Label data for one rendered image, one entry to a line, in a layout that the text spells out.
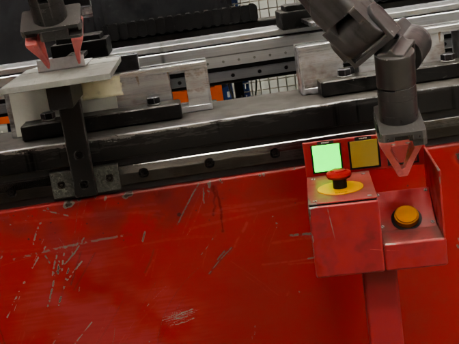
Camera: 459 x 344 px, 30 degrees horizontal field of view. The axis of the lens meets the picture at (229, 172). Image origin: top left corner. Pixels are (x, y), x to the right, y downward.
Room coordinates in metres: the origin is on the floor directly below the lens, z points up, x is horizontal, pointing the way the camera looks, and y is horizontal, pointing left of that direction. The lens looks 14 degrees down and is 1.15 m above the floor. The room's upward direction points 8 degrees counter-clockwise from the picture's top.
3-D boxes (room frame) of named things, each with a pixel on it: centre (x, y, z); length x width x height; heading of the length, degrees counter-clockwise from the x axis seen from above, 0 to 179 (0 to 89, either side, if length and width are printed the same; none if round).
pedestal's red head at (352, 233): (1.30, -0.22, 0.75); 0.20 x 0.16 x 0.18; 84
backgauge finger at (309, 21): (1.83, -0.22, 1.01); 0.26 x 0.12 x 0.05; 1
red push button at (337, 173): (1.29, -0.17, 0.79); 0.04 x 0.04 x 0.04
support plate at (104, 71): (1.51, 0.26, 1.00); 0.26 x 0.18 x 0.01; 1
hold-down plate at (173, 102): (1.60, 0.22, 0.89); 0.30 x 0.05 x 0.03; 91
